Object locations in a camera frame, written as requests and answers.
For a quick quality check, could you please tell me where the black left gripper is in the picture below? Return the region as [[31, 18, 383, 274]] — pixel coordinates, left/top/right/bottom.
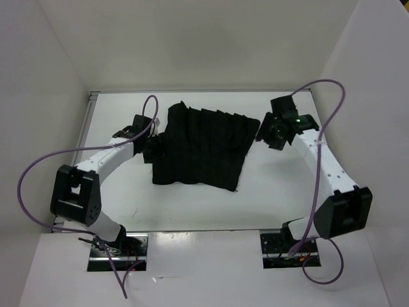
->
[[141, 132, 171, 164]]

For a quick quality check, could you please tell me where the black pleated skirt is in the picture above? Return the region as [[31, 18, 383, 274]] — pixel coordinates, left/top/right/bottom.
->
[[152, 102, 260, 192]]

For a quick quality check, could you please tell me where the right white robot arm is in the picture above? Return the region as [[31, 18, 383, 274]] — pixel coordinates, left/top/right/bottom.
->
[[256, 95, 373, 257]]

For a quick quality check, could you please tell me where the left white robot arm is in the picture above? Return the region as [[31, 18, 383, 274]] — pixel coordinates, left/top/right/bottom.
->
[[50, 114, 160, 256]]

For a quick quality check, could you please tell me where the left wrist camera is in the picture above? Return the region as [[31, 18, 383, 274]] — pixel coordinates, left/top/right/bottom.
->
[[151, 118, 160, 136]]

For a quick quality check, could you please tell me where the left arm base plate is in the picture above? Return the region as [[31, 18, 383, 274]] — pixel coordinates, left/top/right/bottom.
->
[[80, 232, 149, 272]]

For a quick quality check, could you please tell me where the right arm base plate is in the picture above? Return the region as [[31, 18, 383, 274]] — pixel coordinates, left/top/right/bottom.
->
[[259, 232, 321, 269]]

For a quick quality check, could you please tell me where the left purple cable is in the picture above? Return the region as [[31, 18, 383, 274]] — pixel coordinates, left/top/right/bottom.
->
[[18, 95, 160, 299]]

